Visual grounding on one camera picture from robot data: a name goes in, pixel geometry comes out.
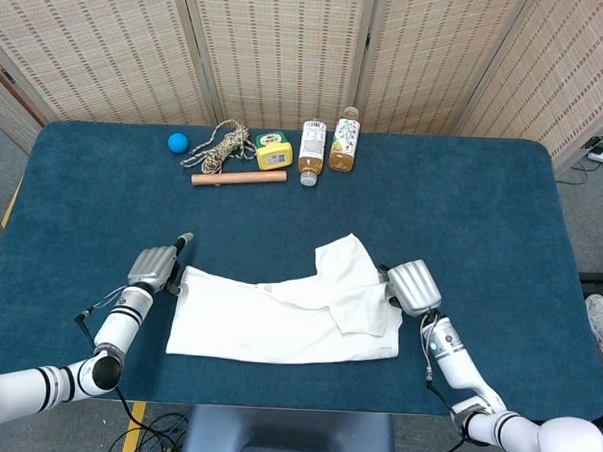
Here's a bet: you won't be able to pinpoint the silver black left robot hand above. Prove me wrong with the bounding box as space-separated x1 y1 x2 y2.
126 229 195 297

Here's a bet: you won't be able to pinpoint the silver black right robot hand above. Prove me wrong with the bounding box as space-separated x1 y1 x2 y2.
375 257 444 317

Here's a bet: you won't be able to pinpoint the white T-shirt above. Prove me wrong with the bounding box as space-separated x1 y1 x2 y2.
165 224 407 369

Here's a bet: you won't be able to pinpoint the blue carpet table cover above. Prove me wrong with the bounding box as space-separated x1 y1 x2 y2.
0 116 603 424

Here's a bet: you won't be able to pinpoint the wooden rolling pin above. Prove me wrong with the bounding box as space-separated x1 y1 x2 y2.
190 167 289 191

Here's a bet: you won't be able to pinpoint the blue ball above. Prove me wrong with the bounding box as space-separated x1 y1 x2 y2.
167 131 190 155

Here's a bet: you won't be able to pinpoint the tea bottle with floral label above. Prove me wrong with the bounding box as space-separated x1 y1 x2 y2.
328 104 362 173

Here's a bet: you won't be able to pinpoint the tea bottle with white label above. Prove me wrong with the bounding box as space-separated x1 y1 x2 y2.
296 118 329 188

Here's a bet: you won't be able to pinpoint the yellow plastic box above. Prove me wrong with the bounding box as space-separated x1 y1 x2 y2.
254 130 296 174

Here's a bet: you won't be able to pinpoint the blue-grey robot torso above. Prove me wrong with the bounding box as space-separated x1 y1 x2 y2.
180 404 398 452

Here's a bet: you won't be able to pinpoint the woven bamboo screen panel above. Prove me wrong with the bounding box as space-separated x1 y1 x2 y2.
0 55 48 156
175 0 377 135
0 0 220 131
456 0 603 173
353 0 536 142

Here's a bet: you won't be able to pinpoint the beige braided rope bundle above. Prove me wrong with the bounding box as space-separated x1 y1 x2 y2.
179 117 260 178

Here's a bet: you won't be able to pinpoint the black floor cables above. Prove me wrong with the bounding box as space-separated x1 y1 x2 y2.
105 407 189 452

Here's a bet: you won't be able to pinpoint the black metal floor frame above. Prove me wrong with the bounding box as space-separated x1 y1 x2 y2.
577 270 603 295

